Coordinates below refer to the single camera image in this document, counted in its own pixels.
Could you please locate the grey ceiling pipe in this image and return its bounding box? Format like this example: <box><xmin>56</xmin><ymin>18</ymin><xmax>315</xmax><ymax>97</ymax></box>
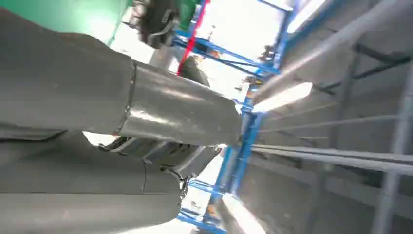
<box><xmin>251</xmin><ymin>0</ymin><xmax>413</xmax><ymax>101</ymax></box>

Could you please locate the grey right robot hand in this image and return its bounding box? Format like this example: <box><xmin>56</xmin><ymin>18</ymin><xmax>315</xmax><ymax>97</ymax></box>
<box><xmin>0</xmin><ymin>7</ymin><xmax>243</xmax><ymax>234</ymax></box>

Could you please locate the green crate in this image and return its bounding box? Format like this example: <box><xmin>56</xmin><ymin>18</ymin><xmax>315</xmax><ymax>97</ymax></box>
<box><xmin>179</xmin><ymin>0</ymin><xmax>201</xmax><ymax>30</ymax></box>

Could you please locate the green table mat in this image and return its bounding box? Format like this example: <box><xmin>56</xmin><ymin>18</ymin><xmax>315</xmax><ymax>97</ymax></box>
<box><xmin>0</xmin><ymin>0</ymin><xmax>133</xmax><ymax>46</ymax></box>

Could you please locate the blue metal frame rack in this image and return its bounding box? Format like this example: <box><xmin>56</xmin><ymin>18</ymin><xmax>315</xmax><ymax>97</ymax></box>
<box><xmin>171</xmin><ymin>0</ymin><xmax>326</xmax><ymax>234</ymax></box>

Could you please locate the long ceiling light strip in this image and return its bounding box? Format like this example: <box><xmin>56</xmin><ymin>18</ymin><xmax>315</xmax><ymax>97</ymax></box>
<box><xmin>222</xmin><ymin>193</ymin><xmax>267</xmax><ymax>234</ymax></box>
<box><xmin>251</xmin><ymin>82</ymin><xmax>314</xmax><ymax>114</ymax></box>

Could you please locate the red metal bar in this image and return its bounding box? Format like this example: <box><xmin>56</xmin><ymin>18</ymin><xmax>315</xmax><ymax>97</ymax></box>
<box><xmin>176</xmin><ymin>0</ymin><xmax>212</xmax><ymax>77</ymax></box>

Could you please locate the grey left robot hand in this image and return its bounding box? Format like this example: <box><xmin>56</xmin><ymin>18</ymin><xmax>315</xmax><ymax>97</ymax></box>
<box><xmin>129</xmin><ymin>0</ymin><xmax>182</xmax><ymax>50</ymax></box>

